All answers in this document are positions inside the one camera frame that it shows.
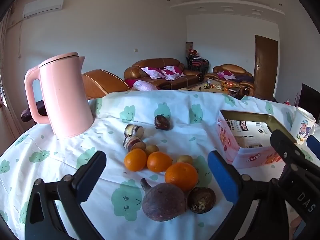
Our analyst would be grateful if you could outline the brown wooden door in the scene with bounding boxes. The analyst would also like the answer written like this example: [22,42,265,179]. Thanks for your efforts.
[253,35,279,100]

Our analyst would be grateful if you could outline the dark purple mangosteen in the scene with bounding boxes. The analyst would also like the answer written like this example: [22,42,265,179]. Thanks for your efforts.
[187,187,217,214]

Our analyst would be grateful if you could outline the brown leather chaise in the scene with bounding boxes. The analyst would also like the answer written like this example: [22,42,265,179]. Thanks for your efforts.
[82,69,130,100]

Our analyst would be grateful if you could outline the white air conditioner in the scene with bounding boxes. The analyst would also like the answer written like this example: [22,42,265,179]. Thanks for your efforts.
[22,0,65,19]

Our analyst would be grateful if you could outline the light pink floral pillow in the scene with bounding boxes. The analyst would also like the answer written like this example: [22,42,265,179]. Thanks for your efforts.
[132,80,158,91]

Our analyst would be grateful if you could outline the small brown kiwi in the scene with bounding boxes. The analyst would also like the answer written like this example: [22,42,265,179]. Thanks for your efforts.
[176,155,194,166]
[144,144,160,156]

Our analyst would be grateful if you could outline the dark brown stool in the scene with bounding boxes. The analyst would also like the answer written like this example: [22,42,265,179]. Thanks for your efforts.
[21,100,48,123]

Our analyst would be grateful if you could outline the purple blanket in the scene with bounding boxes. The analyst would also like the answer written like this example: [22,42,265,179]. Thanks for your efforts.
[234,74,253,83]

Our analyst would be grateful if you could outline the white cartoon mug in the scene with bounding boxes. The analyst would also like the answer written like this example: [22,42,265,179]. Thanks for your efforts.
[290,106,316,145]

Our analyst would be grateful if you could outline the small cake slice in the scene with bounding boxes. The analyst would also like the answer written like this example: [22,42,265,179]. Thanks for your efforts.
[123,135,147,152]

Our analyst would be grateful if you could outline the dark brown pastry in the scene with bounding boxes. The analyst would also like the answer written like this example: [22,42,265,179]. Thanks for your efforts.
[154,114,171,131]

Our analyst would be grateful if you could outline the brown leather armchair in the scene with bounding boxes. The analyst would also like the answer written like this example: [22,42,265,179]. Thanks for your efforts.
[205,64,255,97]

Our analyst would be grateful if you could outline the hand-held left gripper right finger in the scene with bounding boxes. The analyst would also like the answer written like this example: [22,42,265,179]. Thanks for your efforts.
[207,150,292,240]

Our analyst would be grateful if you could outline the black television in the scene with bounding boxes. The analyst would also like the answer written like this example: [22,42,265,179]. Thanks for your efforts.
[299,83,320,125]

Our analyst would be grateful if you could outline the stacked dark chairs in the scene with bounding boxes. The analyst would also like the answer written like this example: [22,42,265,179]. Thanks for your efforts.
[186,54,210,73]

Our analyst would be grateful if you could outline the brown leather sofa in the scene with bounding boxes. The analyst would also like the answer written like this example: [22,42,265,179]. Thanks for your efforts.
[124,58,203,88]

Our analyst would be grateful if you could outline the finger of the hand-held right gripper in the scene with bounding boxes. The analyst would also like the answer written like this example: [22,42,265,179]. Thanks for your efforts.
[306,134,320,162]
[270,128,305,167]

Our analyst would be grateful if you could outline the cloud printed white tablecloth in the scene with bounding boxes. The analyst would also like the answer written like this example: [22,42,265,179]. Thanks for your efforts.
[0,90,320,240]

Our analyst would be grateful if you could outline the wooden coffee table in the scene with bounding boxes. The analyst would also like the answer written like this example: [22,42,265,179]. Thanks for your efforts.
[178,79,247,98]

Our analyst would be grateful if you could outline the orange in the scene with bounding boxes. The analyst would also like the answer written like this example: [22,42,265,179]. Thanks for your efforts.
[124,148,147,172]
[147,152,173,173]
[165,162,199,193]

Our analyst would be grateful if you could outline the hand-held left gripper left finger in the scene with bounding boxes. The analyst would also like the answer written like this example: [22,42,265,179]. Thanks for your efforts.
[24,150,107,240]

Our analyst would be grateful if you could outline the small brown jelly cup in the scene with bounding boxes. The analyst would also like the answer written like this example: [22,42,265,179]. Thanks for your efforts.
[124,124,145,138]

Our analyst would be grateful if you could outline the pink electric kettle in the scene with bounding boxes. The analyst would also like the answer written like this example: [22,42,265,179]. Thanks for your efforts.
[24,52,95,139]

